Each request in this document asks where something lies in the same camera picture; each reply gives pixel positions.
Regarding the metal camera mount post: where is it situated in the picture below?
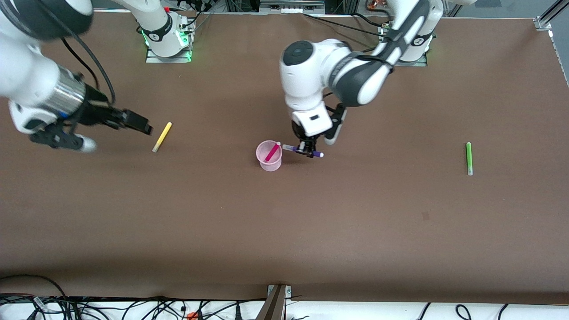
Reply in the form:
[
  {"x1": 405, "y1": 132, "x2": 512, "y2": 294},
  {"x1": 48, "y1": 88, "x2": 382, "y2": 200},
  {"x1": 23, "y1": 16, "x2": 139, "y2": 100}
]
[{"x1": 256, "y1": 284, "x2": 292, "y2": 320}]

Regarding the brown table cover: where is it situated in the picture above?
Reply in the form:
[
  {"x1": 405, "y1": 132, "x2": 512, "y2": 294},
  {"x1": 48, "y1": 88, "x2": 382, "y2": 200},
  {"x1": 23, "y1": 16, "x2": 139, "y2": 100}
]
[{"x1": 0, "y1": 10, "x2": 569, "y2": 304}]

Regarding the purple marker pen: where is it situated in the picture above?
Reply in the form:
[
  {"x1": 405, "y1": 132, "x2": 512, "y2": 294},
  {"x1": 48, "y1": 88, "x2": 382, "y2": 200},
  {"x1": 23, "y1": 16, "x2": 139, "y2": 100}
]
[{"x1": 283, "y1": 144, "x2": 325, "y2": 158}]

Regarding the pink plastic cup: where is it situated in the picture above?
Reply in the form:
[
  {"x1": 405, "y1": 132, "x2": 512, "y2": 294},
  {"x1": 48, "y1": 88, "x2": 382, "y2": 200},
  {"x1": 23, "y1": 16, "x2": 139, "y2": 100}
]
[{"x1": 256, "y1": 140, "x2": 283, "y2": 172}]

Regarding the large black looped cable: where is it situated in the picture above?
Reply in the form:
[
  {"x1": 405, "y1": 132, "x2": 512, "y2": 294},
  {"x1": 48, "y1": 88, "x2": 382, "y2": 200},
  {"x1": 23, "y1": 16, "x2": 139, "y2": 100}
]
[{"x1": 0, "y1": 274, "x2": 68, "y2": 298}]

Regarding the tangle of black cables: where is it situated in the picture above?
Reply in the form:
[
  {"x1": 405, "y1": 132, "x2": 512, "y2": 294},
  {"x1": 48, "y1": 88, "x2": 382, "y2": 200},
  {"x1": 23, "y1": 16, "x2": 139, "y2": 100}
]
[{"x1": 0, "y1": 293, "x2": 267, "y2": 320}]

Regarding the silver metal box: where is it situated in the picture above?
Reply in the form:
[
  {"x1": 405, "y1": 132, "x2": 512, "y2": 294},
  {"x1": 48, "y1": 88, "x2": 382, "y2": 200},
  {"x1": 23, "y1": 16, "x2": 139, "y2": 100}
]
[{"x1": 260, "y1": 0, "x2": 325, "y2": 14}]

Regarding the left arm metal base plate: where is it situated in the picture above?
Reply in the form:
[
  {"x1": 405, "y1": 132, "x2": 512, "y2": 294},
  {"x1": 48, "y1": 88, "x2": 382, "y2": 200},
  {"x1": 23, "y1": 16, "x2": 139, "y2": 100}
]
[{"x1": 380, "y1": 22, "x2": 428, "y2": 67}]

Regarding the aluminium frame rail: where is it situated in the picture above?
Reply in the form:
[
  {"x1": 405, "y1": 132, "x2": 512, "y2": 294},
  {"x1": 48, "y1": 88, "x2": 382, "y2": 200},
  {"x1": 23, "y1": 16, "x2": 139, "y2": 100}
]
[{"x1": 540, "y1": 0, "x2": 569, "y2": 28}]

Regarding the yellow marker pen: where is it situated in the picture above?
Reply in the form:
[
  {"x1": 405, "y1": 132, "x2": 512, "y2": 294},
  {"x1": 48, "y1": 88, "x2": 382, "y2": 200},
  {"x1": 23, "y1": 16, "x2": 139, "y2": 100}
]
[{"x1": 152, "y1": 122, "x2": 172, "y2": 153}]

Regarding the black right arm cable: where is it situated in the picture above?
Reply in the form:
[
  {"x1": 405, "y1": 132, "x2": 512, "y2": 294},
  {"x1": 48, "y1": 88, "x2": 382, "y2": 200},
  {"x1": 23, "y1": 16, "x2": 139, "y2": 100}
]
[{"x1": 40, "y1": 0, "x2": 116, "y2": 106}]

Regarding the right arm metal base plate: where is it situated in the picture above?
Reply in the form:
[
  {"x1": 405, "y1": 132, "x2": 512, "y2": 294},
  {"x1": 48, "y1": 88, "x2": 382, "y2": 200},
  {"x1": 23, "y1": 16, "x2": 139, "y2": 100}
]
[{"x1": 146, "y1": 18, "x2": 192, "y2": 64}]

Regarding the black cable across table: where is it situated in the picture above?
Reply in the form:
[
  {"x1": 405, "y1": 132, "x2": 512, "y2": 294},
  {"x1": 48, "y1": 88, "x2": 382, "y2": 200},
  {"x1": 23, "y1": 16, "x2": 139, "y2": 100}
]
[{"x1": 302, "y1": 12, "x2": 384, "y2": 40}]

